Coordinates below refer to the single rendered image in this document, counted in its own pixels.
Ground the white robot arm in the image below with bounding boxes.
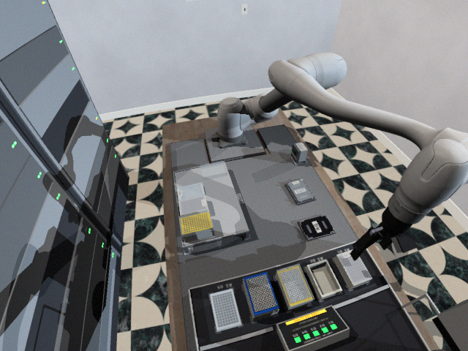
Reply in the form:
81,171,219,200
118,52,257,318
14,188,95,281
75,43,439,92
211,53,468,224

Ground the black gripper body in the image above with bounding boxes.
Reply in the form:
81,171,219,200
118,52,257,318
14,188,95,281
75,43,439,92
377,207,412,235

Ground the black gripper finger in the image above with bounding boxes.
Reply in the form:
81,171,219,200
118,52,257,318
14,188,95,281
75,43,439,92
350,226,393,261
380,234,394,250

